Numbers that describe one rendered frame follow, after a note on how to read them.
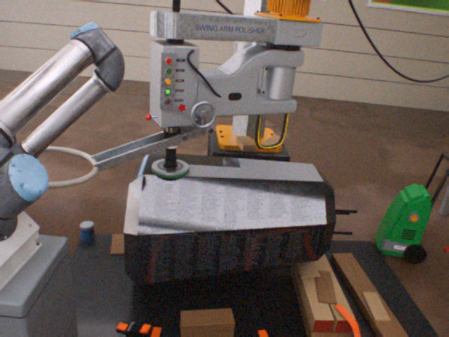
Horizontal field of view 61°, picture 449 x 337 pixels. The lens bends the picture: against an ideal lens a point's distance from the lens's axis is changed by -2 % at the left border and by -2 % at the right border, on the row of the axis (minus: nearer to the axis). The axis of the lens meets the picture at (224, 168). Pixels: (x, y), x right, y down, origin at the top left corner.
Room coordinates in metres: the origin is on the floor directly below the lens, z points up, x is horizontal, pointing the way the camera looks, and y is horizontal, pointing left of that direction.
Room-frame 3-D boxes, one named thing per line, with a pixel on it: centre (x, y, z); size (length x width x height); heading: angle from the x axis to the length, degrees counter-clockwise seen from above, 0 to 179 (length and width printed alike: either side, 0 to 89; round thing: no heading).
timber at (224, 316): (1.67, 0.01, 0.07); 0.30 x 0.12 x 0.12; 102
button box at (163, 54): (1.94, 0.33, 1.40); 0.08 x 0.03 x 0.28; 117
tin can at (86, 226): (2.47, 1.00, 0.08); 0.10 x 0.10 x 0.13
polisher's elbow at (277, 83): (2.37, -0.27, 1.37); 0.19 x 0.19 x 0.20
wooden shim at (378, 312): (1.93, -1.05, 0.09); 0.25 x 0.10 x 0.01; 3
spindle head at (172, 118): (2.11, 0.24, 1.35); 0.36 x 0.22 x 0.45; 117
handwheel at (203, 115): (2.02, 0.15, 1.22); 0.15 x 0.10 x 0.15; 117
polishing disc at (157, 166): (2.07, 0.32, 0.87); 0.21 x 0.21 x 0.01
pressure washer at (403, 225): (2.73, -1.51, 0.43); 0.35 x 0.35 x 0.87; 82
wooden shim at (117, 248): (2.43, 0.75, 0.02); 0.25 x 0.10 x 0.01; 13
